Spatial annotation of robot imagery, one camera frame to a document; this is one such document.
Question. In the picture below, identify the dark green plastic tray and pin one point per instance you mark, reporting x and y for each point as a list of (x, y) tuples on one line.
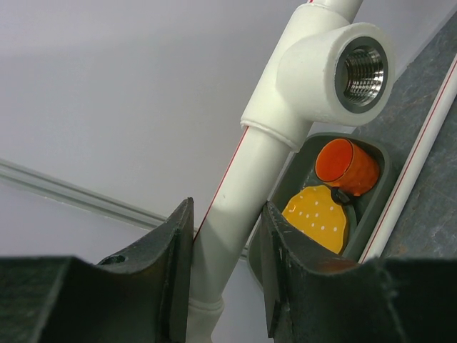
[(363, 211)]

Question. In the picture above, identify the orange red cup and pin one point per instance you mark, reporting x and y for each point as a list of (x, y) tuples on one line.
[(343, 164)]

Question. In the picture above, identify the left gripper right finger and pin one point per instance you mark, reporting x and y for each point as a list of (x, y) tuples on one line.
[(314, 295)]

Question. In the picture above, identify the orange dotted plate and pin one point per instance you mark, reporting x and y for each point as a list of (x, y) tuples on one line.
[(313, 212)]

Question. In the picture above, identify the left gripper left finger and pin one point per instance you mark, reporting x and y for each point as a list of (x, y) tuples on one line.
[(138, 294)]

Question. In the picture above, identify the white PVC pipe frame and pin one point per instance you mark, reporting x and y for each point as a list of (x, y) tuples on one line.
[(325, 67)]

